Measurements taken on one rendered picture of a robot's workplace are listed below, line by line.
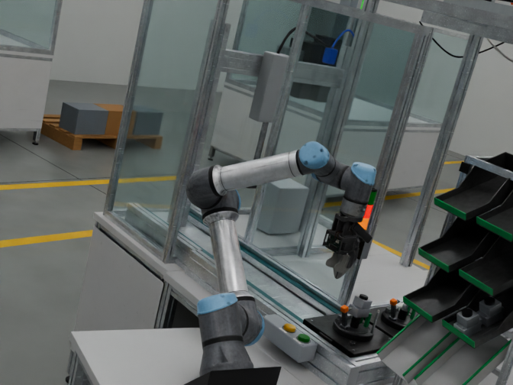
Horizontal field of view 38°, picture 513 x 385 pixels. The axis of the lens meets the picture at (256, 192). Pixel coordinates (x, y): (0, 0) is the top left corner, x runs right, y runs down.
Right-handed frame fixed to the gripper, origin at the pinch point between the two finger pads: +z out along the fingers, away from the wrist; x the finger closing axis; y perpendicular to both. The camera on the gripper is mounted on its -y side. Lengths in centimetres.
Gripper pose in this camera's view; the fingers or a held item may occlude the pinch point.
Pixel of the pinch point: (339, 274)
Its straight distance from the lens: 232.9
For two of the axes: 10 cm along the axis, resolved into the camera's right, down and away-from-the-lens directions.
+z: -2.3, 9.4, 2.6
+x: 6.1, 3.5, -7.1
